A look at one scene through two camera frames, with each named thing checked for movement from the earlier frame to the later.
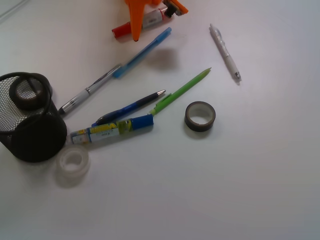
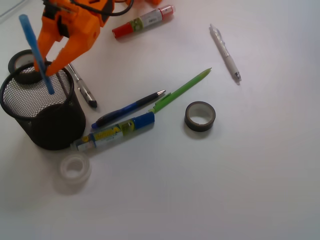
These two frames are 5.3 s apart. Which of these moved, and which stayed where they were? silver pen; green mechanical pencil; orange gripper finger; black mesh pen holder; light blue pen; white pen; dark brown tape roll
Moved: orange gripper finger; light blue pen; silver pen; black mesh pen holder
Stayed: white pen; green mechanical pencil; dark brown tape roll
